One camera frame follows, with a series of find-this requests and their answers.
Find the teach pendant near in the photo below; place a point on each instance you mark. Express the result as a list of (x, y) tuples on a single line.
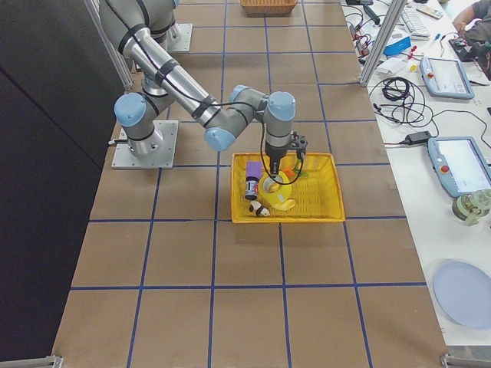
[(459, 164)]

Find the blue cardboard box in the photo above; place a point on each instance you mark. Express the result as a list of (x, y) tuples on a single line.
[(396, 46)]

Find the toy panda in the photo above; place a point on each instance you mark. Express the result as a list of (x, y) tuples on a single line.
[(258, 209)]

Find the yellow plastic basket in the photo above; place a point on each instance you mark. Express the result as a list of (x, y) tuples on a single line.
[(318, 197)]

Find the teach pendant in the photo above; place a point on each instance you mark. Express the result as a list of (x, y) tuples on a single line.
[(459, 164), (446, 78)]

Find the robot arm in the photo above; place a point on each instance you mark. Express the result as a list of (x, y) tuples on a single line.
[(138, 30)]

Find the blue plate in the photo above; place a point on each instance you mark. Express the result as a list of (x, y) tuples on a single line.
[(463, 292)]

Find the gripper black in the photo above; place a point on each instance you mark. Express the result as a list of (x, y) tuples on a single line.
[(275, 154)]

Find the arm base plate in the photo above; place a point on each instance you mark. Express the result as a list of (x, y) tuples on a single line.
[(179, 38), (155, 152)]

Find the small drink can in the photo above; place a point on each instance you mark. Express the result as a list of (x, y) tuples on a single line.
[(251, 188)]

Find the black power adapter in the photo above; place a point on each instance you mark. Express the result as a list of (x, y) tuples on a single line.
[(416, 138)]

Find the toy croissant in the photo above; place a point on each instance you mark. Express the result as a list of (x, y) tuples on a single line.
[(286, 205)]

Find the brown wicker basket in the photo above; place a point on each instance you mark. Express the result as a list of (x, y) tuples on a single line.
[(268, 8)]

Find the aluminium frame post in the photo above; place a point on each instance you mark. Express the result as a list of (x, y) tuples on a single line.
[(388, 24)]

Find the toy carrot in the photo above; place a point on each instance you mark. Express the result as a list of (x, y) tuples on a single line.
[(296, 171)]

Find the teach pendant far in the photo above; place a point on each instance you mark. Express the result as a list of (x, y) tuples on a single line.
[(446, 78)]

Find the yellow tape roll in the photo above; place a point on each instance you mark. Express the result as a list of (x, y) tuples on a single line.
[(274, 190)]

